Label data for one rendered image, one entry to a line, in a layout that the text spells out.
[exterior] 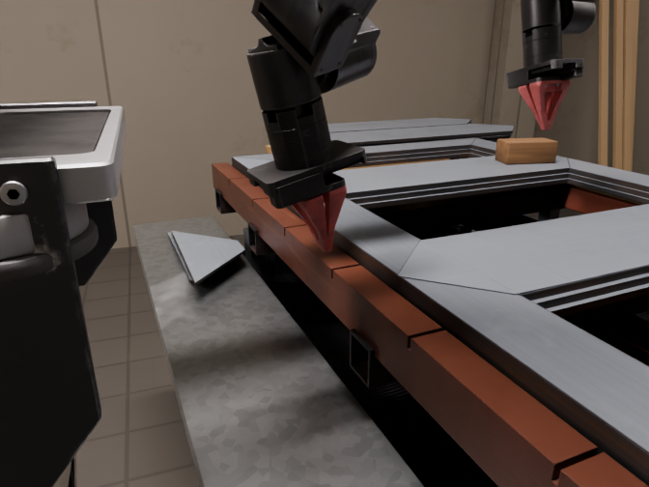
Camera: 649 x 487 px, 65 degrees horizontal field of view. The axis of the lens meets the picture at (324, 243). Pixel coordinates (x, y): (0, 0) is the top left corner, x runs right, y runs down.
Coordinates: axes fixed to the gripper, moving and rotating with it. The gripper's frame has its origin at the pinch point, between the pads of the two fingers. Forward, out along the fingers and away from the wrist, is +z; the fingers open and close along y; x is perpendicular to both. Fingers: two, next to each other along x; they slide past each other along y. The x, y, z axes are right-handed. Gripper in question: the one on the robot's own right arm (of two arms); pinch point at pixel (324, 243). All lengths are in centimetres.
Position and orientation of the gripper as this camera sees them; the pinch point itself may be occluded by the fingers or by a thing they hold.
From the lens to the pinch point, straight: 53.1
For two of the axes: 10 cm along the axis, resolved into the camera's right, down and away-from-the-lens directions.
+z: 2.1, 8.8, 4.3
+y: -8.8, 3.6, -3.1
